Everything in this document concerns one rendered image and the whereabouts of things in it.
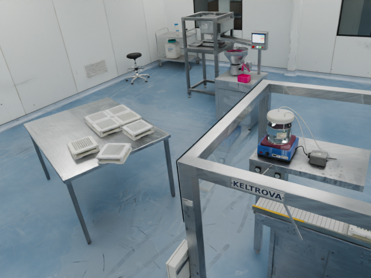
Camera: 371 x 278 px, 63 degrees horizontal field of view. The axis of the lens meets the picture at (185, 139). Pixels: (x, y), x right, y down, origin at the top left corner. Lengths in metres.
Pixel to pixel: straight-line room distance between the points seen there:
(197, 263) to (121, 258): 1.53
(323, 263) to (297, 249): 0.18
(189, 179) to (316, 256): 1.34
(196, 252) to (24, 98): 5.32
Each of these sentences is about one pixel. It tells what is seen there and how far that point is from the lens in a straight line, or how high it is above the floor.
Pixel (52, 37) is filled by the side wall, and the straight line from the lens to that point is 6.60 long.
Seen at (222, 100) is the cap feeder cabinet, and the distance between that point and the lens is 4.74.
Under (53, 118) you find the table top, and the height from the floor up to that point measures 0.82.
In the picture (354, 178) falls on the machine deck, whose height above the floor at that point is 1.24.
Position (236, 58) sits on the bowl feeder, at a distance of 4.63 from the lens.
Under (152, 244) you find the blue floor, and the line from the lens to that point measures 3.10.
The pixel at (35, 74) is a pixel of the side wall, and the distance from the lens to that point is 6.46.
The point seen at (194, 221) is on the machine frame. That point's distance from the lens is 1.41.
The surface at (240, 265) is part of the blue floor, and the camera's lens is 2.89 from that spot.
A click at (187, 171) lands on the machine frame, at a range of 1.23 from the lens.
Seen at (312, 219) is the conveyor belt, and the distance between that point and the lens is 2.19.
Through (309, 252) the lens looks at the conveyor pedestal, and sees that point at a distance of 2.36.
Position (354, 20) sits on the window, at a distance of 6.76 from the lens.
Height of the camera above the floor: 2.29
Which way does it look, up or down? 30 degrees down
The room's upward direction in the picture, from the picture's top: 6 degrees counter-clockwise
